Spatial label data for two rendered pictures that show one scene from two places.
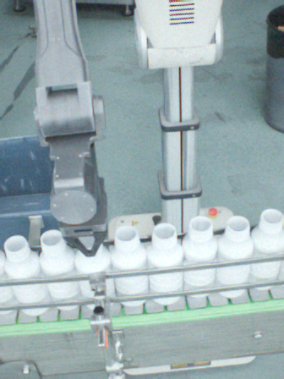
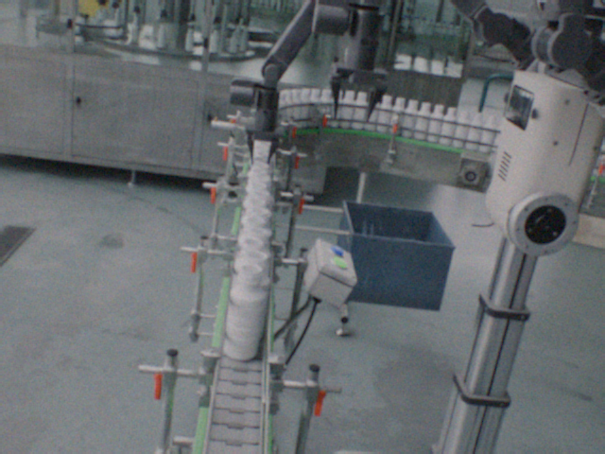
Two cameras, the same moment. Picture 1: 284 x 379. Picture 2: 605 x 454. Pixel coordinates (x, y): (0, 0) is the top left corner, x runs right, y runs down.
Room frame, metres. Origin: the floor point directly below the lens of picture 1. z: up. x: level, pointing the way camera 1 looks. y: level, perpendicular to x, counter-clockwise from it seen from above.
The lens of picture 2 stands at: (0.57, -1.68, 1.64)
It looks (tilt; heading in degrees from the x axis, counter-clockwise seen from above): 20 degrees down; 87
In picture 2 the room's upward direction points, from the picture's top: 9 degrees clockwise
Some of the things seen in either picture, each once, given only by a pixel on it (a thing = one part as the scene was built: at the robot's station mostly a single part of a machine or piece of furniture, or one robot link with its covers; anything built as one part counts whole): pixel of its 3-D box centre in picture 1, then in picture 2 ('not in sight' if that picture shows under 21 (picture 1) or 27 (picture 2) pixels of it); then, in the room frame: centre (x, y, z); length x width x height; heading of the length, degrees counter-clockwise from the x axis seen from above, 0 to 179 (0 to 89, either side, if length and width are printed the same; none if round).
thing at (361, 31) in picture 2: not in sight; (363, 24); (0.70, -0.36, 1.57); 0.07 x 0.06 x 0.07; 2
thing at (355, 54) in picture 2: not in sight; (361, 58); (0.71, -0.36, 1.51); 0.10 x 0.07 x 0.07; 1
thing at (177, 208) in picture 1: (179, 224); (465, 446); (1.20, -0.12, 0.49); 0.13 x 0.13 x 0.40; 2
